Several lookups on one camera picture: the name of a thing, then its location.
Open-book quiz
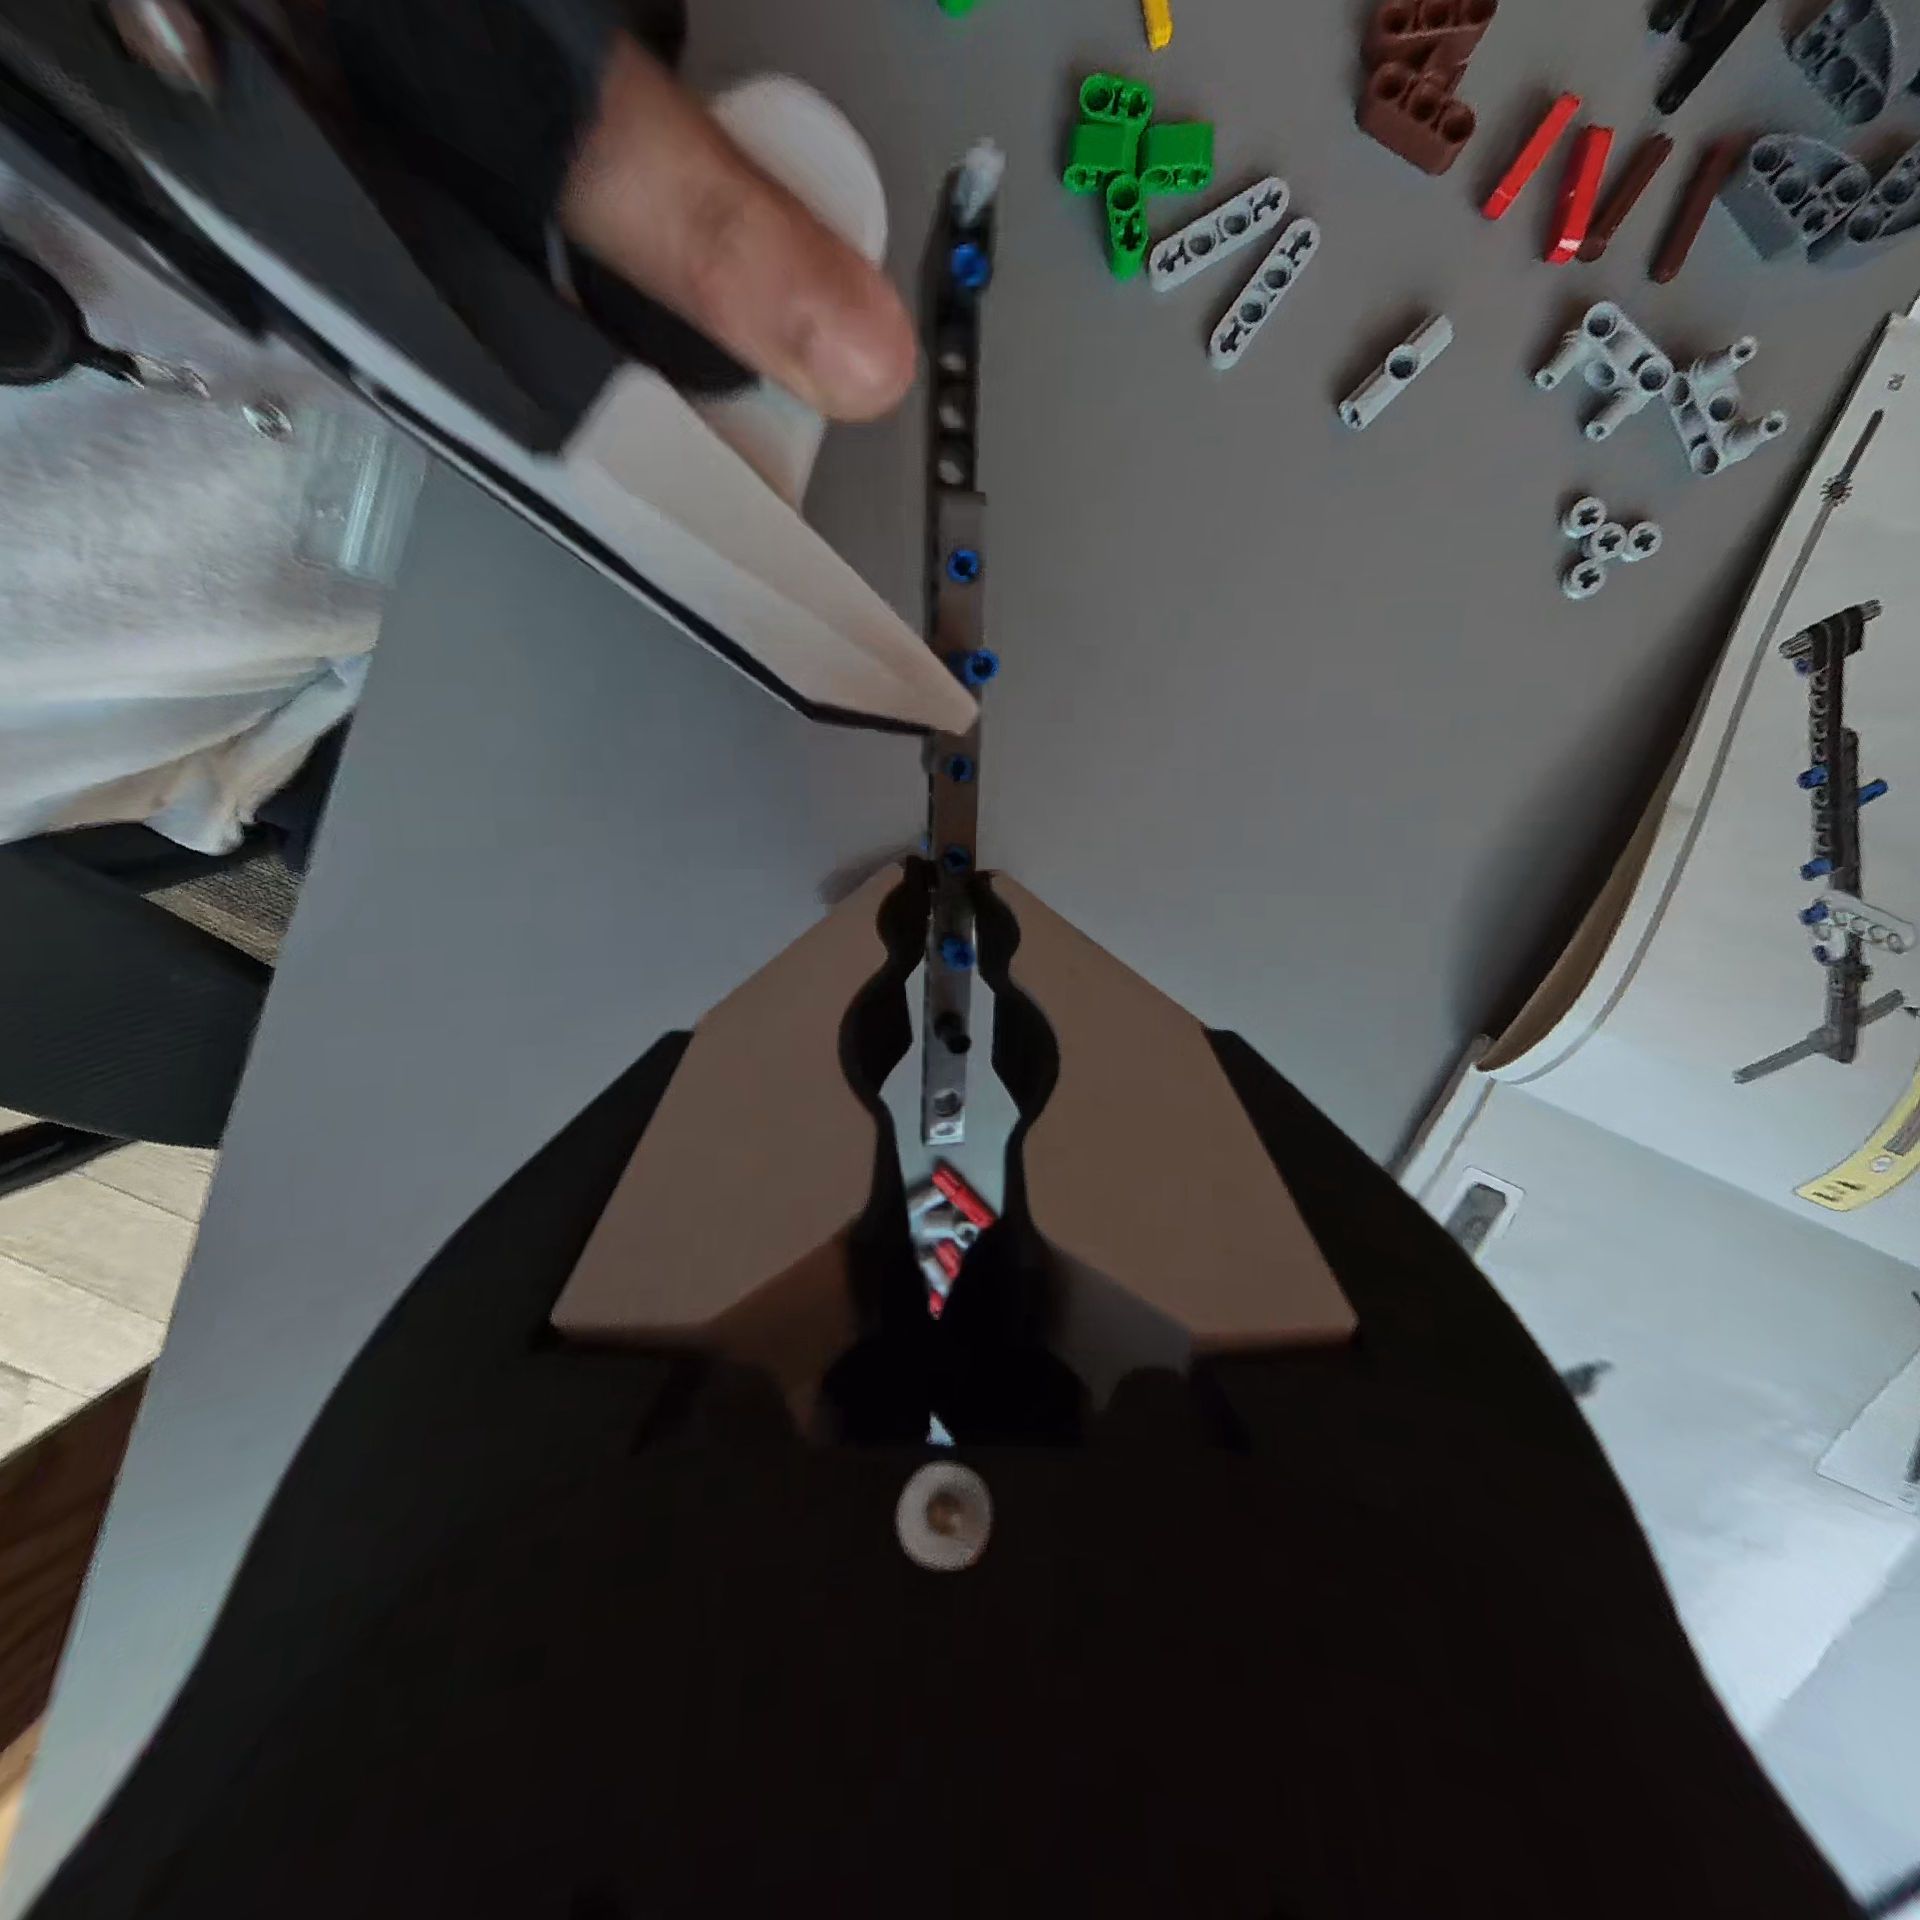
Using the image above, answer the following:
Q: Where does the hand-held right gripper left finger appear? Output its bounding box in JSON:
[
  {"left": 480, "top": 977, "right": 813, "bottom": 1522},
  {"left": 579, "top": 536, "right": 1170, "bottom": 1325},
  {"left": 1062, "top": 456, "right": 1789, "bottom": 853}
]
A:
[{"left": 550, "top": 863, "right": 936, "bottom": 1421}]

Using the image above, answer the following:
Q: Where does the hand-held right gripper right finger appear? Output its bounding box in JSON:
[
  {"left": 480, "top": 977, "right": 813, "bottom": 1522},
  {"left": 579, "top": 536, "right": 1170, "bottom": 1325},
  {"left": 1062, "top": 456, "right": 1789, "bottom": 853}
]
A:
[{"left": 960, "top": 867, "right": 1360, "bottom": 1412}]

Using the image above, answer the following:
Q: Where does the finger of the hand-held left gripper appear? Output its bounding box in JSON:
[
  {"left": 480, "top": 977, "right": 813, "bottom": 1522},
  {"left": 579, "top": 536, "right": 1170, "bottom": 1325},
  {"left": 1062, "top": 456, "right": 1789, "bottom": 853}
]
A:
[{"left": 434, "top": 364, "right": 984, "bottom": 739}]

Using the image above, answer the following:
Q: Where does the black lego beam assembly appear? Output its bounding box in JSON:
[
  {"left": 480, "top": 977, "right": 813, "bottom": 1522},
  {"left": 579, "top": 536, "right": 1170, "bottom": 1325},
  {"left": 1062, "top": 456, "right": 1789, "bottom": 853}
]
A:
[{"left": 918, "top": 142, "right": 1010, "bottom": 1150}]

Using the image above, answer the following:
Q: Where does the pile of small lego pieces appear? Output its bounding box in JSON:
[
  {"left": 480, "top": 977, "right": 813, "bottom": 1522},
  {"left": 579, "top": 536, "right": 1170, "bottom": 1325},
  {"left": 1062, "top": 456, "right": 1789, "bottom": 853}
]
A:
[{"left": 900, "top": 1163, "right": 992, "bottom": 1322}]

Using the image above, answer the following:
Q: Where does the lego instruction booklet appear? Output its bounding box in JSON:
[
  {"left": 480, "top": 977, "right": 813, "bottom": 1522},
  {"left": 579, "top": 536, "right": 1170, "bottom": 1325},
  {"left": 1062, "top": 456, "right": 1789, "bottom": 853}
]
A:
[{"left": 1386, "top": 292, "right": 1920, "bottom": 1920}]

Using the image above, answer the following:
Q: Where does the grey thin lego liftarm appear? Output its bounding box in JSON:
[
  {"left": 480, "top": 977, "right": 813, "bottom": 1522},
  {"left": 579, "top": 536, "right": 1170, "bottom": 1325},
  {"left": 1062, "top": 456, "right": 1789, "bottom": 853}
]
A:
[
  {"left": 1151, "top": 176, "right": 1292, "bottom": 292},
  {"left": 1208, "top": 219, "right": 1323, "bottom": 372}
]

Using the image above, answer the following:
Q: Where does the brown lego beam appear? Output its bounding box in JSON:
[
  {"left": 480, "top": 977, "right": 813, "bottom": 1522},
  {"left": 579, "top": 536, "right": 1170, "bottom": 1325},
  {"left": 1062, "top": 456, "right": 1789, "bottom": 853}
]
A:
[
  {"left": 1356, "top": 60, "right": 1481, "bottom": 179},
  {"left": 1372, "top": 0, "right": 1503, "bottom": 81}
]

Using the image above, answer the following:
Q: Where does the grey lego cross connector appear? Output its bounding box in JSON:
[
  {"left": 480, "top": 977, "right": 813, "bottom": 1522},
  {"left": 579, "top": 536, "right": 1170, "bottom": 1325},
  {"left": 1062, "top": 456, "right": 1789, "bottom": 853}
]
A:
[
  {"left": 1664, "top": 337, "right": 1791, "bottom": 476},
  {"left": 1532, "top": 301, "right": 1675, "bottom": 442}
]

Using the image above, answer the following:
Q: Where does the red lego axle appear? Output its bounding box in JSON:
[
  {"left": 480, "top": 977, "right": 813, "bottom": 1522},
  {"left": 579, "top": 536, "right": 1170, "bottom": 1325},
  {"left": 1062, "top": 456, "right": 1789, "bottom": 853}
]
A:
[
  {"left": 1482, "top": 92, "right": 1584, "bottom": 225},
  {"left": 1544, "top": 124, "right": 1619, "bottom": 266}
]

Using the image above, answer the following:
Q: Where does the brown lego axle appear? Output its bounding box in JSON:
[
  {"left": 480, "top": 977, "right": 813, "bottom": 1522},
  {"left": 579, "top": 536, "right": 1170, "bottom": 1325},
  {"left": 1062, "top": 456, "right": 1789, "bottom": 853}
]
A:
[
  {"left": 1650, "top": 139, "right": 1750, "bottom": 288},
  {"left": 1575, "top": 132, "right": 1675, "bottom": 261}
]

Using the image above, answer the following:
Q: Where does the black lego piece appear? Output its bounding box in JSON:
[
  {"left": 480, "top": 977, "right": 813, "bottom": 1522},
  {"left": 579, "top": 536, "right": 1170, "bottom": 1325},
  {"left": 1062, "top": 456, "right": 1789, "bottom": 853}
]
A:
[{"left": 1647, "top": 0, "right": 1772, "bottom": 114}]

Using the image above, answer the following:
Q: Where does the grey curved lego panel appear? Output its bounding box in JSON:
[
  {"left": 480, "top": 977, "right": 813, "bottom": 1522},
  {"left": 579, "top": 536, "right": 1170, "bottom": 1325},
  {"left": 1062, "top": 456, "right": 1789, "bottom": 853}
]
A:
[
  {"left": 1806, "top": 142, "right": 1920, "bottom": 264},
  {"left": 1789, "top": 0, "right": 1901, "bottom": 126},
  {"left": 1723, "top": 132, "right": 1878, "bottom": 259}
]

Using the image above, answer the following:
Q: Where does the person's left hand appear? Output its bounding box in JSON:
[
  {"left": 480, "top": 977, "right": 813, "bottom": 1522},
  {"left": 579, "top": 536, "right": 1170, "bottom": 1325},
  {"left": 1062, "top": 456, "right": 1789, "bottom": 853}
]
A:
[{"left": 360, "top": 0, "right": 921, "bottom": 427}]

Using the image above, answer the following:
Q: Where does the person's white shirt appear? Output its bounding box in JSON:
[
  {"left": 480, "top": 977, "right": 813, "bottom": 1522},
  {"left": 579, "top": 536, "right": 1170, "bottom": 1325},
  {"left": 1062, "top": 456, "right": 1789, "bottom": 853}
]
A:
[{"left": 0, "top": 374, "right": 397, "bottom": 859}]

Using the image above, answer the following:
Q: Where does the small grey liftarm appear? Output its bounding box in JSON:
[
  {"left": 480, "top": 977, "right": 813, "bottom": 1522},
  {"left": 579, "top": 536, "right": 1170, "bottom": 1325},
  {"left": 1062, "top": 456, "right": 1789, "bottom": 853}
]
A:
[{"left": 1338, "top": 313, "right": 1457, "bottom": 433}]

